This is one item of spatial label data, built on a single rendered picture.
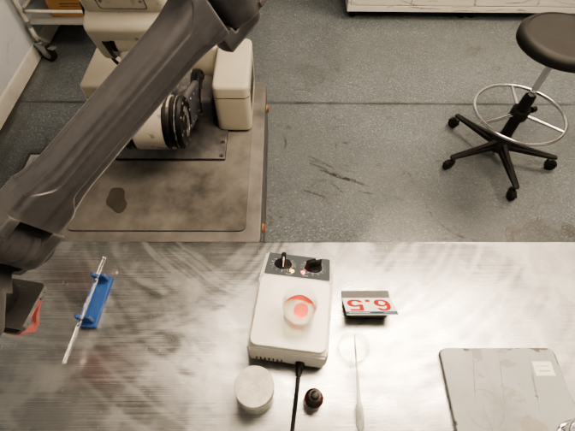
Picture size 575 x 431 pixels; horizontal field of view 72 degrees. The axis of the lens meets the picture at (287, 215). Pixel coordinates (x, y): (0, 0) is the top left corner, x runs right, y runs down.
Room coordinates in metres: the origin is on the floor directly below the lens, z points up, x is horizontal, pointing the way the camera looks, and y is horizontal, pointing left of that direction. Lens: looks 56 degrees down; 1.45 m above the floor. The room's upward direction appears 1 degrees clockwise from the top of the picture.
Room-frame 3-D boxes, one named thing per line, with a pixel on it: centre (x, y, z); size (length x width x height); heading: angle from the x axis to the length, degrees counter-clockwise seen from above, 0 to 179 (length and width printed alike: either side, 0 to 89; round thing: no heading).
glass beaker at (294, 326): (0.22, -0.02, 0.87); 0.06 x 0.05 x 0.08; 161
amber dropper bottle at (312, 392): (0.11, -0.05, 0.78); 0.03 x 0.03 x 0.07
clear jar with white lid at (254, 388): (0.12, 0.04, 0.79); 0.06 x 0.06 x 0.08
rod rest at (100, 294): (0.27, 0.35, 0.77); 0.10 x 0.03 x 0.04; 177
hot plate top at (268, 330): (0.23, -0.01, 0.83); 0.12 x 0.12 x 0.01; 84
